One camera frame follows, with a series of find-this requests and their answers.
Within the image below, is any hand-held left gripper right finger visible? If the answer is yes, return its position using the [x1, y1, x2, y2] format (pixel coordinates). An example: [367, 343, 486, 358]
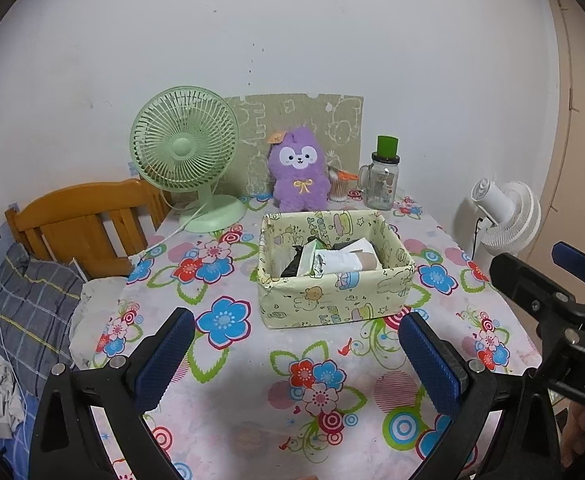
[400, 311, 566, 480]

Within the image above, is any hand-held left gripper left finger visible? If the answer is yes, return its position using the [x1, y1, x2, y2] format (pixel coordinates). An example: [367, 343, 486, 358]
[25, 307, 196, 480]

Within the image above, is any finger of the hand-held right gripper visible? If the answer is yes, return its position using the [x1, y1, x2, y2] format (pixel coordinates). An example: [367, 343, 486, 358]
[490, 253, 578, 326]
[553, 241, 585, 306]

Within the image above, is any yellow printed storage box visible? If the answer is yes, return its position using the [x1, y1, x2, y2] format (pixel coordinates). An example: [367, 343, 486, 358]
[257, 210, 417, 331]

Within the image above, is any white tissue paper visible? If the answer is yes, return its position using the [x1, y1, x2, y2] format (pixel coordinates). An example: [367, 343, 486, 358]
[340, 239, 375, 256]

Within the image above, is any orange green tissue pack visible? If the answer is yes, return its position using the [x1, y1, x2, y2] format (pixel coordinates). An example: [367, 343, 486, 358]
[297, 239, 331, 277]

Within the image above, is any person's right hand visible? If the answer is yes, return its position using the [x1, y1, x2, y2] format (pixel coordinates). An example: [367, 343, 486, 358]
[560, 402, 585, 468]

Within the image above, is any white standing fan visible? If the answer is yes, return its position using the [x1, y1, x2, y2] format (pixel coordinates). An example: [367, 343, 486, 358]
[471, 178, 542, 263]

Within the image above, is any white pillow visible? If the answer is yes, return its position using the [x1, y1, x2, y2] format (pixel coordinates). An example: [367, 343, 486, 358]
[69, 275, 130, 368]

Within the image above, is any floral tablecloth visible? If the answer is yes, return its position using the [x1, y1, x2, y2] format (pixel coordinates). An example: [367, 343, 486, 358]
[70, 192, 546, 480]

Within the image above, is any grey plaid pillow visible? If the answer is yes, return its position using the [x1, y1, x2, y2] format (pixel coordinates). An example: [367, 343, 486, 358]
[0, 245, 86, 376]

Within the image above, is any glass jar green lid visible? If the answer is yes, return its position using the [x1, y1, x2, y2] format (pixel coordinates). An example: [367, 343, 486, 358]
[359, 135, 401, 211]

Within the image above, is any wooden bed headboard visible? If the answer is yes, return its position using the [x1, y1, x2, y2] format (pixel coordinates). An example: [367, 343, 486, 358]
[5, 178, 173, 278]

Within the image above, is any cotton swab container orange lid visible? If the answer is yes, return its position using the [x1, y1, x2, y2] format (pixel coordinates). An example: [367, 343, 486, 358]
[327, 164, 359, 203]

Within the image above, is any green desk fan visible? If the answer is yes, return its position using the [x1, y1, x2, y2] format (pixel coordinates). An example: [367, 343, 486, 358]
[130, 86, 246, 233]

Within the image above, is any purple plush toy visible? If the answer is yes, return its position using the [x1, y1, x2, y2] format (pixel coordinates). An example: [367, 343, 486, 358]
[266, 126, 331, 213]

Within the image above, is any green printed board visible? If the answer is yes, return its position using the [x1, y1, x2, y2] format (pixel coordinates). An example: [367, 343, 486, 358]
[224, 92, 363, 196]

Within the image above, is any white fan cable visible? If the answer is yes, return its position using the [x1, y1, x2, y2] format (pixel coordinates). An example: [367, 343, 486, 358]
[129, 202, 208, 263]

